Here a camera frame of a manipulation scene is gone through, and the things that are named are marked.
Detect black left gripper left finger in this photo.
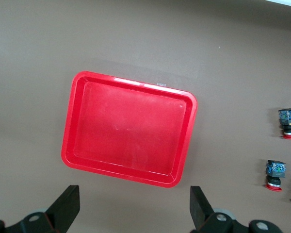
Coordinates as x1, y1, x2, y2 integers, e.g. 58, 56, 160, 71
0, 185, 81, 233

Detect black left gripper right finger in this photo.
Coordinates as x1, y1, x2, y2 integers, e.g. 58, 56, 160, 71
190, 185, 285, 233

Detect red button switch green mark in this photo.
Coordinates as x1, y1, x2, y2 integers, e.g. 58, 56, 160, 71
264, 159, 287, 192

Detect red button switch yellow label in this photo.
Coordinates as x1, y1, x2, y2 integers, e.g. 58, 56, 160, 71
278, 108, 291, 139

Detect red plastic tray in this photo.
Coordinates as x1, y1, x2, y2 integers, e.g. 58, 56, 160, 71
61, 70, 198, 189

